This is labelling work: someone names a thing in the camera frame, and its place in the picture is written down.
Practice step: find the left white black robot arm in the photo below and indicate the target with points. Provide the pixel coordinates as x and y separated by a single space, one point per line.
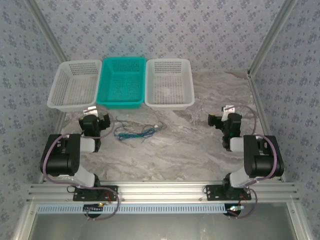
62 160

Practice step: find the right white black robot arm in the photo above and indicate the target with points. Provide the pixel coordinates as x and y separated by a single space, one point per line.
262 162

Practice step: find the teal perforated plastic basket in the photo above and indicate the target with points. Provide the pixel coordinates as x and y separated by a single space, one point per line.
120 82

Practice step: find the white perforated plastic basket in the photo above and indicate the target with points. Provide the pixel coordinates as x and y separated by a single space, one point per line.
172 75
75 85

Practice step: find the small white connector piece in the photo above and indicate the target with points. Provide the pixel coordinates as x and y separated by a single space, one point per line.
156 127

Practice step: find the small black circuit board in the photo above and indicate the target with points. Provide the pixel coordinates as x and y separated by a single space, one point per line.
92 208
233 211

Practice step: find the grey metal lower shelf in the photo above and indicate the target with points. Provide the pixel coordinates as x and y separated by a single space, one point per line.
160 227

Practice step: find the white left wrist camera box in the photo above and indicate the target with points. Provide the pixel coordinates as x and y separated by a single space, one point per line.
90 110

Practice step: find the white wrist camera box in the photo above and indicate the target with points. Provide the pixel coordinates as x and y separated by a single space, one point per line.
228 109
90 110

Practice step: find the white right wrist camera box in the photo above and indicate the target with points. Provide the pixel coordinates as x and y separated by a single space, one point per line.
228 109

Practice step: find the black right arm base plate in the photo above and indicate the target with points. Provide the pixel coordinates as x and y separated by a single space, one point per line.
212 193

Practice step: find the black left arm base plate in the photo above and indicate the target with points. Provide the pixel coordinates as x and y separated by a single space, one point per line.
80 196

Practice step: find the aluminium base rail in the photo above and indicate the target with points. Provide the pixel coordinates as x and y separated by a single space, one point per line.
162 190

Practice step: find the aluminium corner post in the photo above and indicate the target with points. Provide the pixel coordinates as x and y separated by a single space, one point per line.
272 32
46 30

